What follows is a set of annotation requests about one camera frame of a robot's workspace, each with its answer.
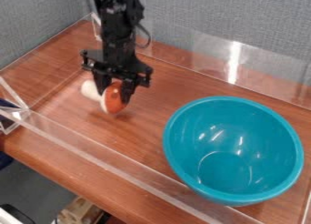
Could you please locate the blue plastic bowl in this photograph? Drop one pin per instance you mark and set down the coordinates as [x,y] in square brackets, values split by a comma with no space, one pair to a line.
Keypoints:
[233,150]

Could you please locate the black white object bottom left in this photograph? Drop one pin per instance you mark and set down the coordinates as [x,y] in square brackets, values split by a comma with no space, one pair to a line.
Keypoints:
[12,215]

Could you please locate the dark blue object at edge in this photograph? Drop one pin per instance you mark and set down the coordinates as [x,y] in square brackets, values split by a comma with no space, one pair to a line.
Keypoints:
[5,159]

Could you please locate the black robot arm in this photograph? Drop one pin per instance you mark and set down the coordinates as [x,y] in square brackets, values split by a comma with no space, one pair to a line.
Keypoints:
[120,16]

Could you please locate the clear acrylic left bracket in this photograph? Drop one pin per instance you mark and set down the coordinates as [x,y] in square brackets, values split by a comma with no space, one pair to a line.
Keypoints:
[13,109]

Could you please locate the clear acrylic corner bracket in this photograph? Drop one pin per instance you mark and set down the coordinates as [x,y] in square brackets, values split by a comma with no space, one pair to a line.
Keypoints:
[96,26]

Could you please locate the clear acrylic back barrier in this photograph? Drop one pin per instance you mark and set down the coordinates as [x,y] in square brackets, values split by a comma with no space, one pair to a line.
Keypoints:
[261,71]

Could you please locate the toy mushroom brown cap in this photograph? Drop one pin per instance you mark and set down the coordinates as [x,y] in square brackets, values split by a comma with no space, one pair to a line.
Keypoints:
[109,99]

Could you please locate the clear acrylic barrier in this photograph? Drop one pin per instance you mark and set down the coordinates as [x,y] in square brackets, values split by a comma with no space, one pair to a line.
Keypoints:
[132,191]
[261,71]

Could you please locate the clear acrylic front barrier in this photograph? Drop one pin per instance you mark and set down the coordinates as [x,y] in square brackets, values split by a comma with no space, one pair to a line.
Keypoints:
[132,191]

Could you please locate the light wooden block below table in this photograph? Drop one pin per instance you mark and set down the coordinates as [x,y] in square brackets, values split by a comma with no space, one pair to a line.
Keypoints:
[81,212]

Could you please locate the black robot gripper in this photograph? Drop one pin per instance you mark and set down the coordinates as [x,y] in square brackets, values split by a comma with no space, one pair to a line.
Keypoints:
[114,61]

